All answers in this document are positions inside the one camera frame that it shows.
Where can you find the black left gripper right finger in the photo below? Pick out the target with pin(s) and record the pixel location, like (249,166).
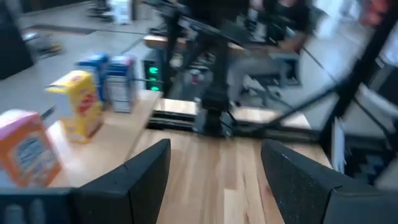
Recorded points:
(311,199)

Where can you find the office chair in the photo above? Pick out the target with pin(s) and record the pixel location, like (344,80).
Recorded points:
(267,81)

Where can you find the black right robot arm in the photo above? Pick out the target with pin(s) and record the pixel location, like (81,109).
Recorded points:
(216,102)

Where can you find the orange Mini-Wheats cereal box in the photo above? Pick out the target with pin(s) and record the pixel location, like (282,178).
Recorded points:
(28,155)

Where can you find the blue Frosted Flakes cereal box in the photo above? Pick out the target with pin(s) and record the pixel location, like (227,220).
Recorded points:
(121,87)
(93,67)

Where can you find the black bin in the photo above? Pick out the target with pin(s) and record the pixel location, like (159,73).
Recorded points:
(12,46)

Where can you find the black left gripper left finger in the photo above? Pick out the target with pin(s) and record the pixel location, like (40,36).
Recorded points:
(130,193)

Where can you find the black aluminium rig frame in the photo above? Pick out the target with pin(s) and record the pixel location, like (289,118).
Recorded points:
(280,133)

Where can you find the yellow Corn Pops cereal box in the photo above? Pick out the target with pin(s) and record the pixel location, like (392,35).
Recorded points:
(77,109)

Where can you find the black box with green lights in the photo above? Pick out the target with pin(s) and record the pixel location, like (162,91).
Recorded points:
(153,76)

